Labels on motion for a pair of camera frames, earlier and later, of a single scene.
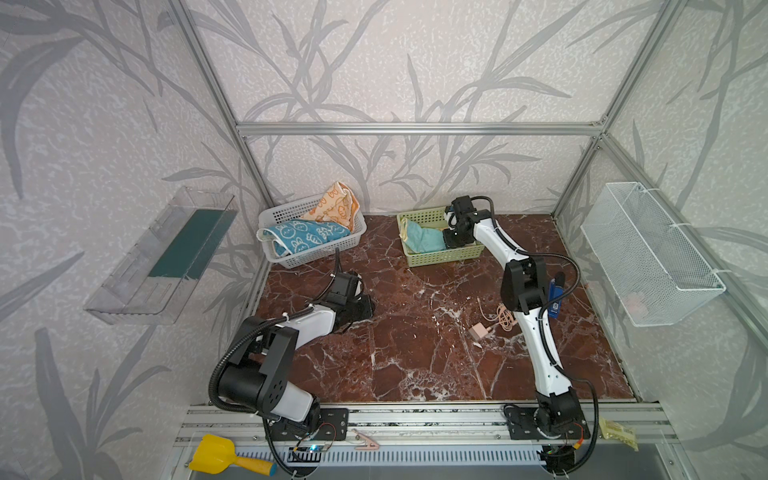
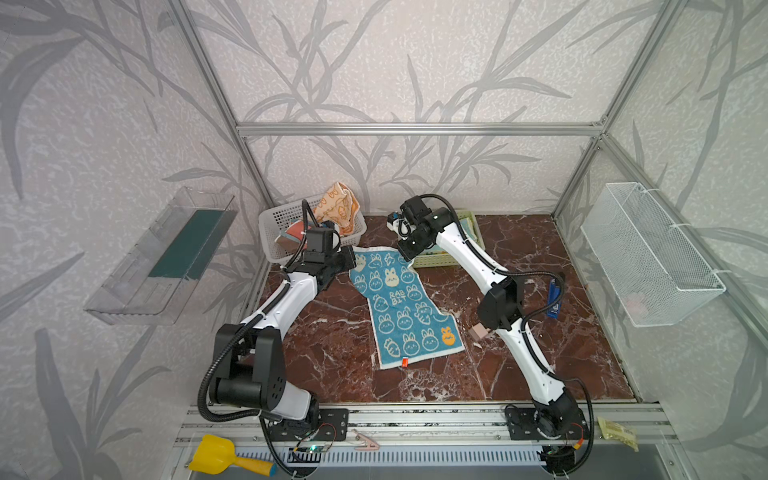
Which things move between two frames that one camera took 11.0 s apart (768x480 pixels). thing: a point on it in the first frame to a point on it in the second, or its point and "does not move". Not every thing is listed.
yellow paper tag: (615, 431) does not move
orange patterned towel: (338, 206) does not move
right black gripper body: (454, 238) to (405, 245)
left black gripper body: (360, 306) to (346, 258)
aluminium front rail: (428, 423) does not move
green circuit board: (312, 448) does not move
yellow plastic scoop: (217, 455) does not move
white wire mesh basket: (656, 273) does not move
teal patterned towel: (295, 235) to (406, 323)
